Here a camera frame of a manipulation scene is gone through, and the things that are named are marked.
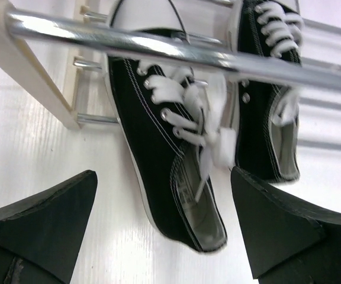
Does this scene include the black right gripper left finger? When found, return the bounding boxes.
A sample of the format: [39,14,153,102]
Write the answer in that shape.
[0,170,97,283]

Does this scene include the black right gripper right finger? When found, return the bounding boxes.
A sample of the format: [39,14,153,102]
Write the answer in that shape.
[231,167,341,283]

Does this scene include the black canvas sneaker white laces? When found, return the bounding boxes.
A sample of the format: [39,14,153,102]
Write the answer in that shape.
[227,1,304,183]

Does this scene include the cream and chrome shoe shelf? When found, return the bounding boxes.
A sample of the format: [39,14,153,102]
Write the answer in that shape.
[0,0,341,154]

